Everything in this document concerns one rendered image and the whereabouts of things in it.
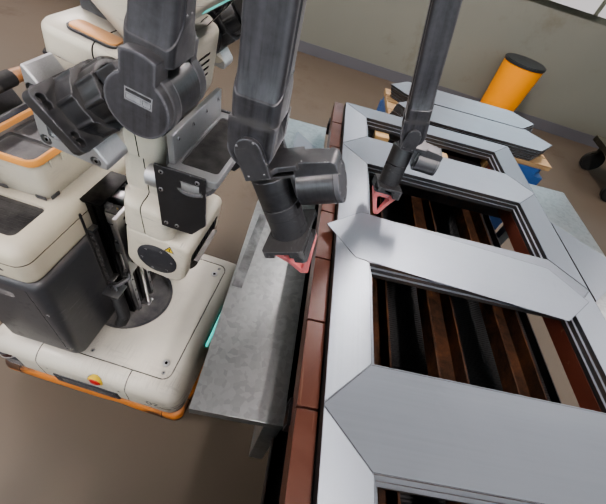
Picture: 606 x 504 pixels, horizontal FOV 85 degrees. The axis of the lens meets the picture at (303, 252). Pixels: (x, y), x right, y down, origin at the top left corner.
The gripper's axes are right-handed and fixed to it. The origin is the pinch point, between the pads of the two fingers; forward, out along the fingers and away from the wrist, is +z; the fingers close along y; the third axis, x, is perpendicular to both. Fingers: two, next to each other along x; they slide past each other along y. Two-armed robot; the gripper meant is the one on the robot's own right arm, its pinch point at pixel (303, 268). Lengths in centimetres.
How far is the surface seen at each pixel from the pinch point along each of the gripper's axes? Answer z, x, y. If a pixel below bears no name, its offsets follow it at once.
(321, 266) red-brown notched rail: 17.2, 3.6, 16.4
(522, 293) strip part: 38, -45, 27
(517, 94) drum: 127, -115, 364
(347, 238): 17.0, -1.5, 26.2
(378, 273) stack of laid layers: 23.6, -9.4, 20.1
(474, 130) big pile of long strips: 38, -42, 120
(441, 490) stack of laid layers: 28.6, -22.7, -22.8
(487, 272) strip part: 34, -36, 31
